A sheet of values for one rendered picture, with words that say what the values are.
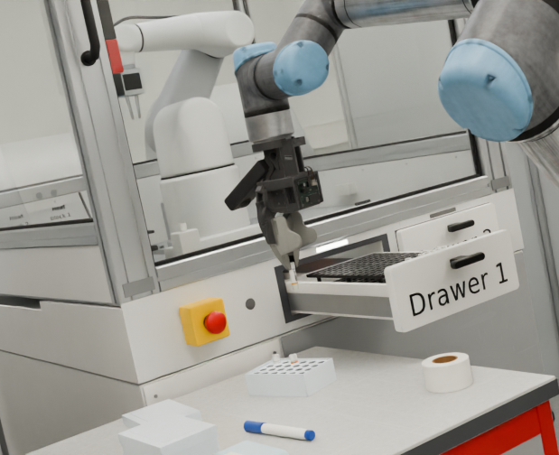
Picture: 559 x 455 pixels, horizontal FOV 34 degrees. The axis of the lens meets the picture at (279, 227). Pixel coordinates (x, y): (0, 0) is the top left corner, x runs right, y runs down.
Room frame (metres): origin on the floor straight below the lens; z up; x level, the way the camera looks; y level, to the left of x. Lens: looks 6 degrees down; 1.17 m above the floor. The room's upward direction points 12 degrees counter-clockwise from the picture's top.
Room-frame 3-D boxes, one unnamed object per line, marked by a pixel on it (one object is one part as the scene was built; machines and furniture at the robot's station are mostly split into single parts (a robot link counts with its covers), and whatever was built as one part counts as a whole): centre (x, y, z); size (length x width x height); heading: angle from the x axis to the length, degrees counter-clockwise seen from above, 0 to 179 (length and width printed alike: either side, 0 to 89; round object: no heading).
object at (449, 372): (1.34, -0.20, 0.78); 0.07 x 0.07 x 0.04
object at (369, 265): (1.73, -0.17, 0.87); 0.22 x 0.18 x 0.06; 34
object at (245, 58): (1.49, -0.02, 1.27); 0.09 x 0.08 x 0.11; 28
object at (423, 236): (2.00, -0.36, 0.87); 0.29 x 0.02 x 0.11; 124
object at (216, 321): (1.61, 0.15, 0.88); 0.04 x 0.03 x 0.04; 124
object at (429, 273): (1.56, -0.28, 0.87); 0.29 x 0.02 x 0.11; 124
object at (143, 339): (2.26, 0.13, 0.87); 1.02 x 0.95 x 0.14; 124
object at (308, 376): (1.50, 0.03, 0.78); 0.12 x 0.08 x 0.04; 51
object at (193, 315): (1.63, 0.16, 0.88); 0.07 x 0.05 x 0.07; 124
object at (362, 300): (1.74, -0.16, 0.86); 0.40 x 0.26 x 0.06; 34
